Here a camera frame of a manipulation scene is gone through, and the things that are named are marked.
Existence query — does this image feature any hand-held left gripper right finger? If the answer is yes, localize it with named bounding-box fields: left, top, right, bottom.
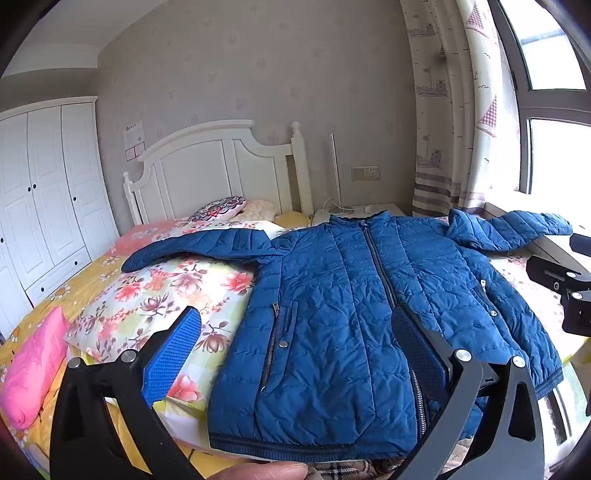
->
left=390, top=305, right=546, bottom=480

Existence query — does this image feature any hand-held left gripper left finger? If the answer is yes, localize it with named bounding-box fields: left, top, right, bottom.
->
left=50, top=305, right=204, bottom=480

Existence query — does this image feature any blue puffer jacket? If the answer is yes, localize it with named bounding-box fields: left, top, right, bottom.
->
left=121, top=209, right=574, bottom=466

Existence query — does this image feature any person's left hand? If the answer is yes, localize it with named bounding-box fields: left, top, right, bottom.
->
left=221, top=463, right=309, bottom=480

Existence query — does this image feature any white window sill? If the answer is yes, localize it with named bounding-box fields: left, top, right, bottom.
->
left=482, top=200, right=591, bottom=268

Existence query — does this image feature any floral quilt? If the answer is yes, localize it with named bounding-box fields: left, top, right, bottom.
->
left=65, top=216, right=585, bottom=462

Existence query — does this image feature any window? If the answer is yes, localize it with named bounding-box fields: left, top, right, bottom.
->
left=485, top=0, right=591, bottom=204

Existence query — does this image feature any yellow bed sheet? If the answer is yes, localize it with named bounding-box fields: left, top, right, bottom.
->
left=0, top=249, right=259, bottom=480

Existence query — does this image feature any pink pillow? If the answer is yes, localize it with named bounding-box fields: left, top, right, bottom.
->
left=0, top=305, right=71, bottom=430

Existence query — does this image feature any white nightstand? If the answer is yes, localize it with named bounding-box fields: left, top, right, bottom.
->
left=311, top=203, right=407, bottom=227

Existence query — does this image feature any patterned purple cushion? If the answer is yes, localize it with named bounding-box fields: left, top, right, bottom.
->
left=188, top=196, right=247, bottom=222

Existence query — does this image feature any printed curtain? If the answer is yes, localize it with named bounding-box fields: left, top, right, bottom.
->
left=399, top=0, right=527, bottom=217

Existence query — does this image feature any cream pillow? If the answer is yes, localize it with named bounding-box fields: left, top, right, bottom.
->
left=238, top=198, right=278, bottom=221

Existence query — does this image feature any yellow pillow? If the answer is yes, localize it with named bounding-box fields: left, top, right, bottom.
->
left=274, top=210, right=311, bottom=229

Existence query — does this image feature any white bed headboard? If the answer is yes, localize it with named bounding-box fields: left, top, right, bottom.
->
left=123, top=120, right=311, bottom=227

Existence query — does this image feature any white wardrobe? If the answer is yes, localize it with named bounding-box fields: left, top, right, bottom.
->
left=0, top=96, right=120, bottom=340

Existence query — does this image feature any white wall paper notice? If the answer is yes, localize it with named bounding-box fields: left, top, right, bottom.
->
left=122, top=121, right=146, bottom=149

